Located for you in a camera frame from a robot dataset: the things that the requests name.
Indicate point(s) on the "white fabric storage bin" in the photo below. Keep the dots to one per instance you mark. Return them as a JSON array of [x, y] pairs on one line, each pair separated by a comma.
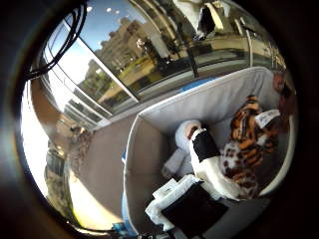
[[206, 99]]

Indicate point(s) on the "orange black striped tiger plush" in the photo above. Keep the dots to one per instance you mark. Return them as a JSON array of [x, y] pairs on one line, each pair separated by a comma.
[[247, 132]]

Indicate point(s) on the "white grey plush bear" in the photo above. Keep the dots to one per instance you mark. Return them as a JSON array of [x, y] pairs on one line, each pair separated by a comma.
[[182, 136]]

